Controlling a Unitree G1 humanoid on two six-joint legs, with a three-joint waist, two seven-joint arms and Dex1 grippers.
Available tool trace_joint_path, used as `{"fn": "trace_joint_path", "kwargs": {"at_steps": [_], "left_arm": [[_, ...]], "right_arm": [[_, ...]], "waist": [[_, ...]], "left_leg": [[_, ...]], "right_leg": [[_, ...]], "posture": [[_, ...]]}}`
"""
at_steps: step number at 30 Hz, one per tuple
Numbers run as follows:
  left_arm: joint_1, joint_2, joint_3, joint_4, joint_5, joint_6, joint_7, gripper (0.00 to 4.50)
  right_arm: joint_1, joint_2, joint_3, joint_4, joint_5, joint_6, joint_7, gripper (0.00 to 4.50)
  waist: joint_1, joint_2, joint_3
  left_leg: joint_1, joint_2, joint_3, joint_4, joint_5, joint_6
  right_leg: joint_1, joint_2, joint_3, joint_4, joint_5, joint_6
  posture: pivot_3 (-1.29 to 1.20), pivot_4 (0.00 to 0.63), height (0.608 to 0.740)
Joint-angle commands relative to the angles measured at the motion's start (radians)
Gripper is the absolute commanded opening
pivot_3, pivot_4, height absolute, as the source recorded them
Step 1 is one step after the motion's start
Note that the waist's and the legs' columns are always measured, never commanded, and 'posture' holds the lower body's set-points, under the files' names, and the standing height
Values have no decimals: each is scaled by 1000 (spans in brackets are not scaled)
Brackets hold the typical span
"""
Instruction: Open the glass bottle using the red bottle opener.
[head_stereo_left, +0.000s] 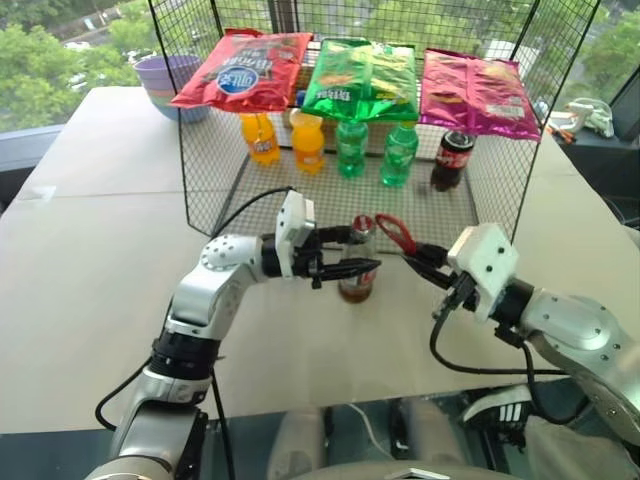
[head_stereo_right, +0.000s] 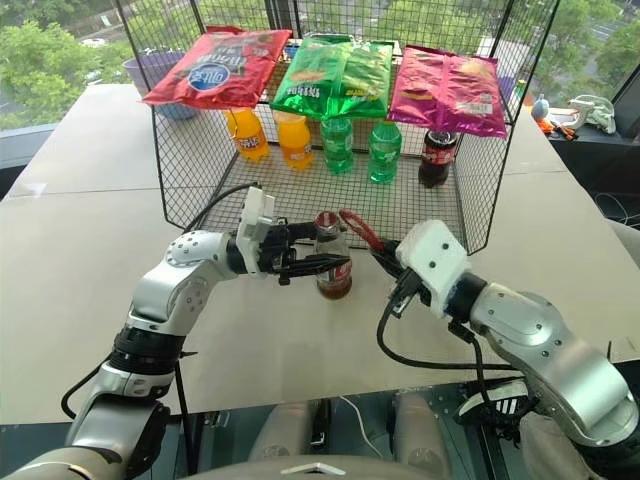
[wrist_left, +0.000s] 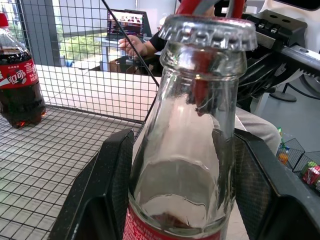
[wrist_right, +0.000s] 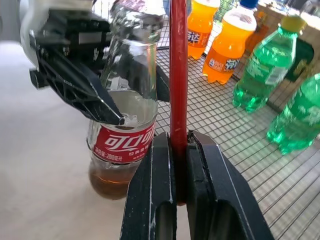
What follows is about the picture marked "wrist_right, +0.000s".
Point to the orange soda plastic bottle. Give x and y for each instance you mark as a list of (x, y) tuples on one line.
[(228, 47), (198, 30)]

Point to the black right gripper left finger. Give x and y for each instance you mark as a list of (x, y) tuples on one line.
[(147, 190)]

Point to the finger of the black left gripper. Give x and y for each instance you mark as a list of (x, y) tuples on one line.
[(163, 85)]

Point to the glass cola bottle red label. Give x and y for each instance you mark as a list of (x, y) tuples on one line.
[(125, 140)]

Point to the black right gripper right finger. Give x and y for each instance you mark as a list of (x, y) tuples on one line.
[(220, 190)]

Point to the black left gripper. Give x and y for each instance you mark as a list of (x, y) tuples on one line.
[(80, 37)]

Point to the brown drink bottle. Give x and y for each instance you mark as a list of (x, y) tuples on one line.
[(258, 32)]

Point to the red rod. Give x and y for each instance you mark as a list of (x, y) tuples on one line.
[(178, 75)]

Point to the green soda plastic bottle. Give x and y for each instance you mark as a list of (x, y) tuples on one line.
[(262, 70), (297, 120)]

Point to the dark green box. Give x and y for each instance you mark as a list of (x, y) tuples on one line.
[(303, 60)]

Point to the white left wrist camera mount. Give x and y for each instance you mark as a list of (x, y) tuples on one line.
[(27, 32)]

